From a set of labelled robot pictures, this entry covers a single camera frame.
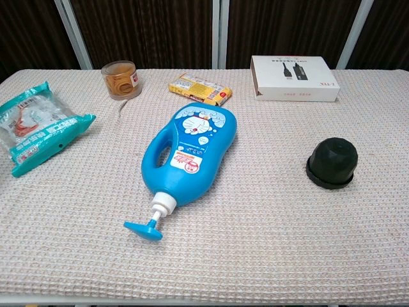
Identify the black round object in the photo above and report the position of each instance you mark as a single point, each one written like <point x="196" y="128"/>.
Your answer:
<point x="332" y="158"/>

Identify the blue pump bottle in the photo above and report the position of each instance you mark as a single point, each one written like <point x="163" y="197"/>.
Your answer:
<point x="188" y="160"/>

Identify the yellow small carton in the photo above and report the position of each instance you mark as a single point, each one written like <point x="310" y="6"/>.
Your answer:
<point x="201" y="89"/>

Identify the beige waffle tablecloth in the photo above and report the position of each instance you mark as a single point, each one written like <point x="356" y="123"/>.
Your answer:
<point x="255" y="240"/>

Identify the clear jar of rubber bands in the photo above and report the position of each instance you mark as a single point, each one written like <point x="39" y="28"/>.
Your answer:
<point x="121" y="81"/>

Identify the white cardboard box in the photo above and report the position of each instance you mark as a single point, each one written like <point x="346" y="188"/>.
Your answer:
<point x="294" y="78"/>

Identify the teal plastic package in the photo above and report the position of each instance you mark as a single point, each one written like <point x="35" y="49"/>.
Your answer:
<point x="41" y="128"/>

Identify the white frame post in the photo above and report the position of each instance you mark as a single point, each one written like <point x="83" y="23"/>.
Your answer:
<point x="75" y="35"/>
<point x="220" y="32"/>
<point x="353" y="35"/>

